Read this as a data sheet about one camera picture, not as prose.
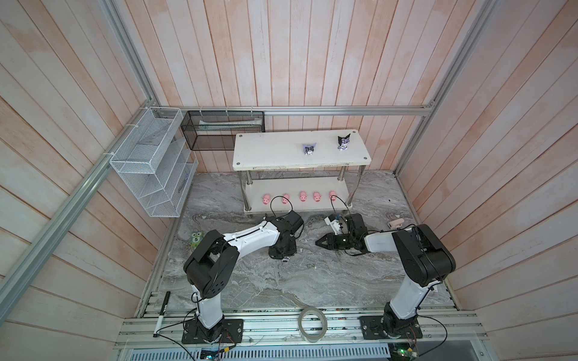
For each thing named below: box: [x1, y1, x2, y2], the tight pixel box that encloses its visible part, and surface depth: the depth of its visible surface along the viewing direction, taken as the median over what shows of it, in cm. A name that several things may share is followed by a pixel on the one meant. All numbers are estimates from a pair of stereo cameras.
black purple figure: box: [337, 133, 351, 152], surface depth 80 cm
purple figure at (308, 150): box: [303, 142, 317, 156], surface depth 78 cm
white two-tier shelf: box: [231, 129, 372, 214], surface depth 85 cm
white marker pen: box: [152, 291, 171, 338], surface depth 78 cm
